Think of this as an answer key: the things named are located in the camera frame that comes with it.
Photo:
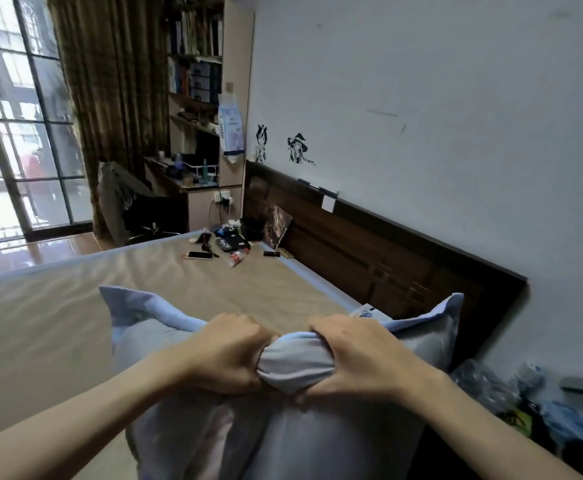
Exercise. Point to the beige bed mat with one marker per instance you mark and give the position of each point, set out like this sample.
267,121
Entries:
121,299

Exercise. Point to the smartphone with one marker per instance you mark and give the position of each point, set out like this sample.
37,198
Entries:
200,255

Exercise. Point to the blue white box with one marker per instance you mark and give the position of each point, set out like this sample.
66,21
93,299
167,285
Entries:
369,312

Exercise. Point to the person's left fingers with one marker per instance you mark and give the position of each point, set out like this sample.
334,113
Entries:
261,352

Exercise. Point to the person's left hand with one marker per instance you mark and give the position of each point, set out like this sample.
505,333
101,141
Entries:
226,355

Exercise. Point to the white paper note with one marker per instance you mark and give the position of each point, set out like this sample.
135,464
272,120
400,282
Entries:
328,203

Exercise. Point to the beige bookshelf desk unit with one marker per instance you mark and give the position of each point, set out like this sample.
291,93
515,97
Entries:
206,114

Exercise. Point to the dark wooden headboard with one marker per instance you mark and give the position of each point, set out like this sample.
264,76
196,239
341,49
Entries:
386,254

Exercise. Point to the person's left forearm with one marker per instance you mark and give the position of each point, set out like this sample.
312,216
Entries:
76,419

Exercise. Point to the white blue hanging bag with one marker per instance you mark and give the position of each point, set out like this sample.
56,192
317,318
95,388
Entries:
230,127

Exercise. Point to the brown curtain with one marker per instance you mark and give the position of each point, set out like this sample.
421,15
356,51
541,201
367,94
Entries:
111,94

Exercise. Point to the row of books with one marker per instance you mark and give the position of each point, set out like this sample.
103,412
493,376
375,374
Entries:
194,37

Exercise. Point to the person's right thumb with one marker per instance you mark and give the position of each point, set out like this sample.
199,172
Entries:
319,389

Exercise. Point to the person's right hand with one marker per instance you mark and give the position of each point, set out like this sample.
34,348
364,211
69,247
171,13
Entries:
366,357

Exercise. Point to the pile of black items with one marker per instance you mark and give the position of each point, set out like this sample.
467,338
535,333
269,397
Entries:
231,239

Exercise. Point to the light blue pillow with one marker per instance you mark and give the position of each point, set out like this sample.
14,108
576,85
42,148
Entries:
281,409

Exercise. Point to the clear plastic bag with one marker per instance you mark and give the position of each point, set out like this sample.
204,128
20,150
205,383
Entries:
481,384

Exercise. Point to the white power strip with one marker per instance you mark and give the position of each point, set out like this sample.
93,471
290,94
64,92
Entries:
224,197

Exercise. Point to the black office chair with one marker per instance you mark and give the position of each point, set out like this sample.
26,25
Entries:
146,214

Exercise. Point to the person's right forearm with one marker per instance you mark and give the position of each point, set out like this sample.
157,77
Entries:
476,434

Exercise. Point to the dark picture board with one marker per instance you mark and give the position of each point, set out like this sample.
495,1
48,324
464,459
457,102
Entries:
276,227

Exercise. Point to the black wall sticker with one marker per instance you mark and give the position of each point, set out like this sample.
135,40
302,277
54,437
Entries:
261,143
299,149

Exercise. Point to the grey jacket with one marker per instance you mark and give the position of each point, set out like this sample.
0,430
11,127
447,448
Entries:
116,194

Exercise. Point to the red white tube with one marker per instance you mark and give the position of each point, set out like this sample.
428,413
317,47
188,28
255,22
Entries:
238,257

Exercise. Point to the glass balcony door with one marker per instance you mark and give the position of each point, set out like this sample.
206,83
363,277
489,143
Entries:
16,119

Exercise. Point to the green bottle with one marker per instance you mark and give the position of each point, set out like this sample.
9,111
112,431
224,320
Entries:
204,170

